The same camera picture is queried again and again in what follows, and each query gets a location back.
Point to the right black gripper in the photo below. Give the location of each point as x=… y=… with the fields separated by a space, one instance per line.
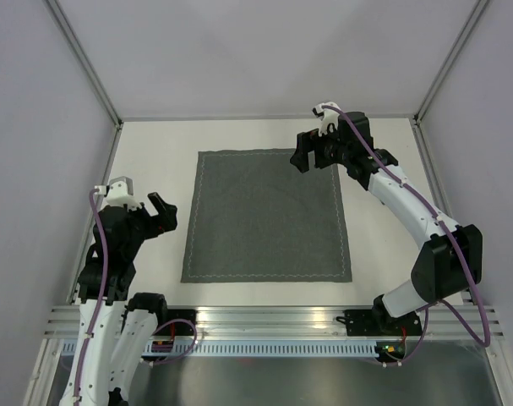
x=309 y=141

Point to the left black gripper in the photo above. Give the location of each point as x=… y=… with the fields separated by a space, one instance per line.
x=166 y=212

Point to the grey cloth napkin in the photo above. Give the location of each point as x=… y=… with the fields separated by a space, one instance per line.
x=256 y=219

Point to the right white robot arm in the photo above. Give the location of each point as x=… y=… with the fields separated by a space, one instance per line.
x=450 y=255

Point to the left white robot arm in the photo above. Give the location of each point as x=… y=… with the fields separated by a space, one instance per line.
x=115 y=327

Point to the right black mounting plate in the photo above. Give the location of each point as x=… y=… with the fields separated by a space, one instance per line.
x=365 y=323

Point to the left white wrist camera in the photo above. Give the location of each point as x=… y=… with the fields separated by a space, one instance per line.
x=119 y=192

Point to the white slotted cable duct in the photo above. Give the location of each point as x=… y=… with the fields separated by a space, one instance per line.
x=257 y=348

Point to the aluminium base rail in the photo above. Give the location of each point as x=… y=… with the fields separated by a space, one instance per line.
x=313 y=322

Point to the left aluminium frame post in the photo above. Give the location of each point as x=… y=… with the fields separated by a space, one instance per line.
x=60 y=18

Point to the aluminium frame post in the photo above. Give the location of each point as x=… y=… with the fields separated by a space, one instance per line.
x=60 y=18
x=475 y=15

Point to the right aluminium frame post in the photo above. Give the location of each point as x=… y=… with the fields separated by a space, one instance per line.
x=475 y=15

